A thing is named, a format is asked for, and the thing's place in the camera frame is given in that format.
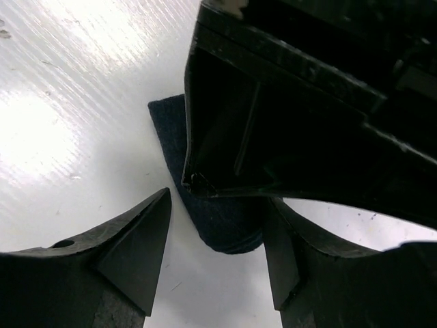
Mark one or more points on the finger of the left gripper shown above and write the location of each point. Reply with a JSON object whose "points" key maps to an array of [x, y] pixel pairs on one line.
{"points": [[251, 132]]}

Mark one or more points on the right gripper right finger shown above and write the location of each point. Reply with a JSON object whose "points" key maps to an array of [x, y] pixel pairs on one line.
{"points": [[286, 233]]}

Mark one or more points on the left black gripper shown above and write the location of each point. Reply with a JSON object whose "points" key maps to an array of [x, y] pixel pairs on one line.
{"points": [[378, 57]]}

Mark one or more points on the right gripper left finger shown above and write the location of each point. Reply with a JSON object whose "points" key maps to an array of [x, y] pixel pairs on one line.
{"points": [[127, 252]]}

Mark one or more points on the navy patterned sock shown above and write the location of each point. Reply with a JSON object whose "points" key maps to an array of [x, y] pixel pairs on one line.
{"points": [[226, 225]]}

